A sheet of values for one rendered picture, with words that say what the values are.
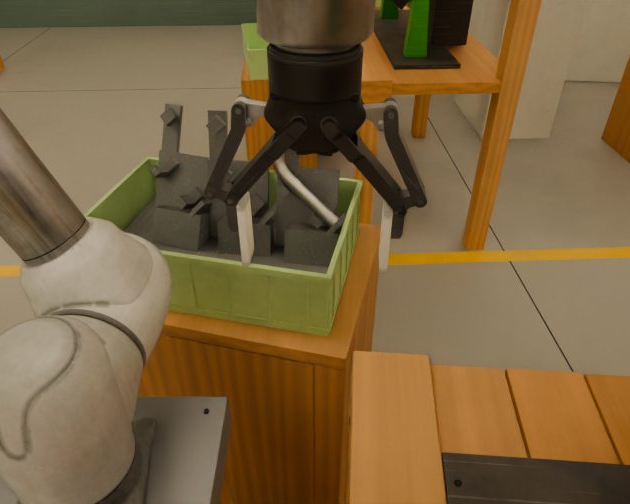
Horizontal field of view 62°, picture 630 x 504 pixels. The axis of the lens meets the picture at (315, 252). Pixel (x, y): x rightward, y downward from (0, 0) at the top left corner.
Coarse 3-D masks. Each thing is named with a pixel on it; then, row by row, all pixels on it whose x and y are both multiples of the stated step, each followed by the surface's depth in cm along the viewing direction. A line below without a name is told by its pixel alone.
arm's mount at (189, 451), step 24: (144, 408) 85; (168, 408) 85; (192, 408) 85; (216, 408) 85; (168, 432) 81; (192, 432) 81; (216, 432) 81; (168, 456) 78; (192, 456) 78; (216, 456) 78; (0, 480) 75; (168, 480) 75; (192, 480) 75; (216, 480) 77
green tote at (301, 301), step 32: (128, 192) 140; (352, 192) 139; (128, 224) 142; (352, 224) 131; (192, 256) 111; (192, 288) 116; (224, 288) 114; (256, 288) 112; (288, 288) 110; (320, 288) 108; (256, 320) 117; (288, 320) 115; (320, 320) 113
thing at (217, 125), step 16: (208, 112) 124; (224, 112) 124; (208, 128) 123; (224, 128) 125; (208, 160) 128; (240, 160) 128; (208, 176) 129; (256, 192) 130; (224, 208) 132; (224, 224) 128; (256, 224) 127; (272, 224) 130; (224, 240) 129; (256, 240) 128; (272, 240) 131
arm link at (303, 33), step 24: (264, 0) 36; (288, 0) 35; (312, 0) 35; (336, 0) 35; (360, 0) 36; (264, 24) 37; (288, 24) 36; (312, 24) 36; (336, 24) 36; (360, 24) 37; (288, 48) 39; (312, 48) 37; (336, 48) 38
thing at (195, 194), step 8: (168, 160) 133; (176, 160) 134; (152, 168) 131; (160, 168) 132; (168, 168) 133; (160, 176) 132; (192, 192) 133; (200, 192) 133; (176, 200) 130; (184, 200) 130; (192, 200) 133; (200, 200) 134; (184, 208) 131
